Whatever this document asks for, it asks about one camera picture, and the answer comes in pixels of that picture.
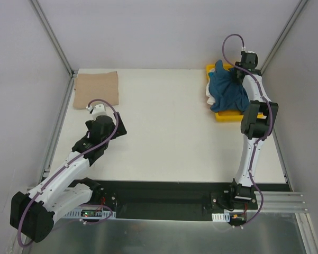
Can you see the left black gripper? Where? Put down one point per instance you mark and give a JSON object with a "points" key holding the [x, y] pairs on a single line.
{"points": [[120, 125]]}

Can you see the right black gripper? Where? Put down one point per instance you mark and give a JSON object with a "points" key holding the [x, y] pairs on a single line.
{"points": [[238, 73]]}

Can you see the dark blue t-shirt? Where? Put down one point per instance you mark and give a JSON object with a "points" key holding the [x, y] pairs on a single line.
{"points": [[227, 93]]}

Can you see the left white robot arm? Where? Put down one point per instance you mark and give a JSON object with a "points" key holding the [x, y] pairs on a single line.
{"points": [[35, 213]]}

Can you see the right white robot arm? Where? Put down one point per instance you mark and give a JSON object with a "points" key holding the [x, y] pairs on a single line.
{"points": [[257, 124]]}

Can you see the folded beige t-shirt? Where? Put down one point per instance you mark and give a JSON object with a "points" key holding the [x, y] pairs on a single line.
{"points": [[96, 86]]}

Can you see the white t-shirt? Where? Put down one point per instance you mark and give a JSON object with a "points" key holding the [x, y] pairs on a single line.
{"points": [[209, 95]]}

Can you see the yellow plastic bin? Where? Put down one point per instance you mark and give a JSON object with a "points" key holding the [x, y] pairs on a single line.
{"points": [[223, 116]]}

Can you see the right aluminium frame post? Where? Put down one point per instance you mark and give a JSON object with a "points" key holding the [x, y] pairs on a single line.
{"points": [[299, 8]]}

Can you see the aluminium frame post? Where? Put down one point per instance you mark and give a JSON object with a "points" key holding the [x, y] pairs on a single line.
{"points": [[52, 36], [299, 8]]}

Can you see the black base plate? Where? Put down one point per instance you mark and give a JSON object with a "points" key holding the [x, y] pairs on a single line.
{"points": [[171, 201]]}

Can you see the left white cable duct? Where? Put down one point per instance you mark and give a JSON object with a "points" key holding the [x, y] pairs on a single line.
{"points": [[90, 214]]}

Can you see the white cable duct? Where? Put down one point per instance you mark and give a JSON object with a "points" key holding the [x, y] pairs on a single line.
{"points": [[90, 214], [221, 217]]}

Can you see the left aluminium frame post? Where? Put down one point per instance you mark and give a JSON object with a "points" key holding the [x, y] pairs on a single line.
{"points": [[52, 36]]}

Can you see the right white cable duct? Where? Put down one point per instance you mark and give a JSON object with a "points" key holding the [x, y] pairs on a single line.
{"points": [[221, 217]]}

